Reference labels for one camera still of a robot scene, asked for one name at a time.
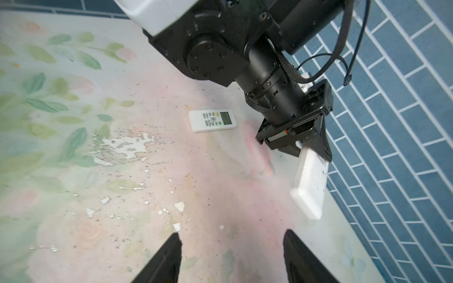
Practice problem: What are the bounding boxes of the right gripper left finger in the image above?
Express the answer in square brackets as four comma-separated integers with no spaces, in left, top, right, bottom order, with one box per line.
[132,232,182,283]

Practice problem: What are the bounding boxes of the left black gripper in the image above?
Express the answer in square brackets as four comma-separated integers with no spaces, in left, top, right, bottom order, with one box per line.
[254,80,333,162]

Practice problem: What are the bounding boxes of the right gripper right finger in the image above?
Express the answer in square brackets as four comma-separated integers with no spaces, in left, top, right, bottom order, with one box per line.
[283,229,339,283]

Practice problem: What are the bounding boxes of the white remote control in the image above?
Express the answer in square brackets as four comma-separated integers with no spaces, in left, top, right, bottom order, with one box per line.
[290,147,329,220]
[188,109,237,133]

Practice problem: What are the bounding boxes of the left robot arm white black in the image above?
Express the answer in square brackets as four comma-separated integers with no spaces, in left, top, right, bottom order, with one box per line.
[117,0,354,162]

